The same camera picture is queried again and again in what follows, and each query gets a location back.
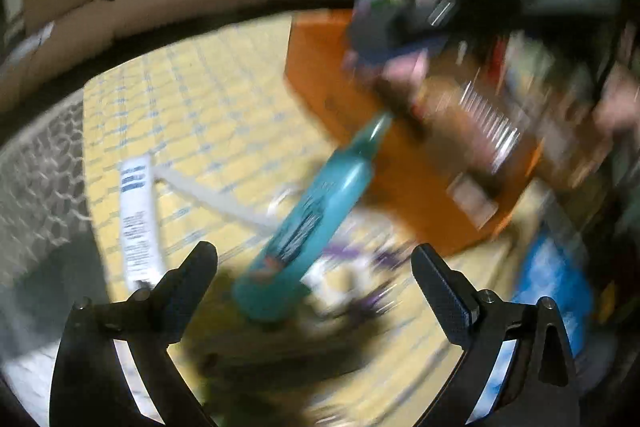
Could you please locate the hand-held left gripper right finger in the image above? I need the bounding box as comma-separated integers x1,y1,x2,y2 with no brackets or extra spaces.
410,243,582,427

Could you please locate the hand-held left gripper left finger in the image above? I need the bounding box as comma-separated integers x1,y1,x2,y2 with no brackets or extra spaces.
49,241,221,427

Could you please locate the orange storage box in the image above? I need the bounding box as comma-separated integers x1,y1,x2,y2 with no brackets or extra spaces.
283,9,546,258

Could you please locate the teal plastic bottle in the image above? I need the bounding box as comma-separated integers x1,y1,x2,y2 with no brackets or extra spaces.
231,112,396,323

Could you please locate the white labelled tube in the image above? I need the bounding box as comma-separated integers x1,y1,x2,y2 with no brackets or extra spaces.
118,157,168,293

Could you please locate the white plastic stick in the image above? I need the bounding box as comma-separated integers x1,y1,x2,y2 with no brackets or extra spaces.
152,167,276,235

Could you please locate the blue printed carton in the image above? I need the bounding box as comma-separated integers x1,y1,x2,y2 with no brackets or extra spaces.
510,232,596,358

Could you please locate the grey patterned mat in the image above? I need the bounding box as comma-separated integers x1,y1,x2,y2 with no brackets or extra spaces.
0,97,96,288

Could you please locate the yellow checked tablecloth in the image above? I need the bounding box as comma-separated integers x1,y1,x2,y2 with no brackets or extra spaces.
80,14,531,427

